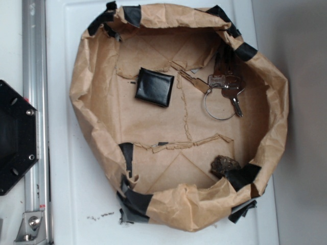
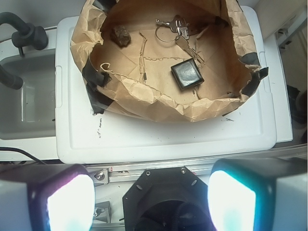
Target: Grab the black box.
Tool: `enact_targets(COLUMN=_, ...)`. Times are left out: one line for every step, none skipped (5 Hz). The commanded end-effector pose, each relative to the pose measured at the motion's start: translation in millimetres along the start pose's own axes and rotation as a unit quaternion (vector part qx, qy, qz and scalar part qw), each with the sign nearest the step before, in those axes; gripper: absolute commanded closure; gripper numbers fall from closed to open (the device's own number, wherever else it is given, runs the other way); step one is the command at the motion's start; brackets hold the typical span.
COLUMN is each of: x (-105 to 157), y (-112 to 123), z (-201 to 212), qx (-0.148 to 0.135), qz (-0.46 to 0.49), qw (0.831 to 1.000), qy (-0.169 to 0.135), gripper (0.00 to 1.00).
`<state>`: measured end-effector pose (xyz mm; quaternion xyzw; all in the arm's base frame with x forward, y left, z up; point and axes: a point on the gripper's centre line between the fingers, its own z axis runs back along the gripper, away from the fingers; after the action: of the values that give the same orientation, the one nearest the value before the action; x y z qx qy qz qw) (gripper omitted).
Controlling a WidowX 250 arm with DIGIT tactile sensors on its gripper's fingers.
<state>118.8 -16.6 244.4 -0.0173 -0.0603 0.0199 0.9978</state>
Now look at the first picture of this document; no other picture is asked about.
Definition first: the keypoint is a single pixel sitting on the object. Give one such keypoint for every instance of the black square box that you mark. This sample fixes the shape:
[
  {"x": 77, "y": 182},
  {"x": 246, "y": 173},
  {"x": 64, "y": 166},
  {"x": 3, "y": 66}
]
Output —
[{"x": 154, "y": 87}]

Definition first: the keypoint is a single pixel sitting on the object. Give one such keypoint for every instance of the brown paper bag tray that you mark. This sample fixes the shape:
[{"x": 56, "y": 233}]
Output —
[{"x": 158, "y": 159}]

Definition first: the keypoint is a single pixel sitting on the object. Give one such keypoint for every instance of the silver key square head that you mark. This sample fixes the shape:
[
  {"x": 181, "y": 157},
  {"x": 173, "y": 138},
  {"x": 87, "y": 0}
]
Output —
[{"x": 218, "y": 78}]

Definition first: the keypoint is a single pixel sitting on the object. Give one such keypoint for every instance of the dark brown rock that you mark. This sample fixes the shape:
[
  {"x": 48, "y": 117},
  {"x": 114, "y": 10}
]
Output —
[{"x": 222, "y": 164}]

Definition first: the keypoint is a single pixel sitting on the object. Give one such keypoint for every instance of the silver key round head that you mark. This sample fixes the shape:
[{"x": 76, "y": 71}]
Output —
[{"x": 234, "y": 85}]

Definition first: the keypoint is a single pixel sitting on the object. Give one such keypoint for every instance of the brass key on ring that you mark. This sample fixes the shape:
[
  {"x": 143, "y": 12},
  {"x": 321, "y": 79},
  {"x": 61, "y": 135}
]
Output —
[{"x": 198, "y": 83}]

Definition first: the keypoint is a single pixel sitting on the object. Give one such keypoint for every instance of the aluminium extrusion rail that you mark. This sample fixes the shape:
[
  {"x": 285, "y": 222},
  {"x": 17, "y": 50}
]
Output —
[{"x": 35, "y": 88}]

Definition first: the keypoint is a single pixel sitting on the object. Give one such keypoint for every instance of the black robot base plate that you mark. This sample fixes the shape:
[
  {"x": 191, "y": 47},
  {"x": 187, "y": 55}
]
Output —
[{"x": 18, "y": 137}]

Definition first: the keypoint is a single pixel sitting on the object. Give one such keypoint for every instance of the metal corner bracket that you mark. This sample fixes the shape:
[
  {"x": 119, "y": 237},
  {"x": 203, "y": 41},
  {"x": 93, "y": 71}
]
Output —
[{"x": 32, "y": 229}]

